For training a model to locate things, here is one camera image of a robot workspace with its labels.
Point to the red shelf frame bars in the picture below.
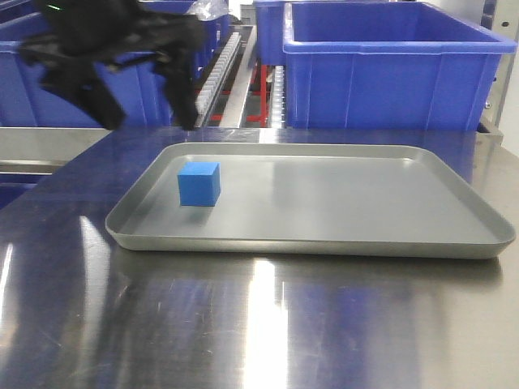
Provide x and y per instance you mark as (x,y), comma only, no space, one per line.
(243,100)

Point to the white roller track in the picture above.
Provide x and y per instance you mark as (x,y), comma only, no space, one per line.
(277,102)
(210,91)

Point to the blue bin lower shelf left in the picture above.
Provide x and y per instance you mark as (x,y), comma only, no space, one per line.
(14,185)

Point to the white roller track left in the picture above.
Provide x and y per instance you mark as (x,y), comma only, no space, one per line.
(210,91)

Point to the white roller track right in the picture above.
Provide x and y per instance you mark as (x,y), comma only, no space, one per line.
(277,102)

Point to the clear plastic bag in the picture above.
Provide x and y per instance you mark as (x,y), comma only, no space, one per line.
(208,10)

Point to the blue plastic bin centre-left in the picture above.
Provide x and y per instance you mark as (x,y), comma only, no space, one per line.
(138,89)

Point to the steel shelf front rail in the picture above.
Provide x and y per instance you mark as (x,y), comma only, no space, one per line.
(43,150)

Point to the blue bin behind right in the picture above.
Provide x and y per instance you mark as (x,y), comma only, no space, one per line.
(270,16)

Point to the blue foam cube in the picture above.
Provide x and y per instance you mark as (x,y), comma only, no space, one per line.
(199,184)

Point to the blue bin behind centre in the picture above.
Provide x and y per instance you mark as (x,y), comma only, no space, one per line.
(215,31)

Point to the blue plastic bin right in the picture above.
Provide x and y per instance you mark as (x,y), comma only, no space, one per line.
(386,65)

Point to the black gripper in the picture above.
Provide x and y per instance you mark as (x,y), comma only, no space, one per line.
(118,34)

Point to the grey metal tray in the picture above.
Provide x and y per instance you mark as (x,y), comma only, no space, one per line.
(373,200)

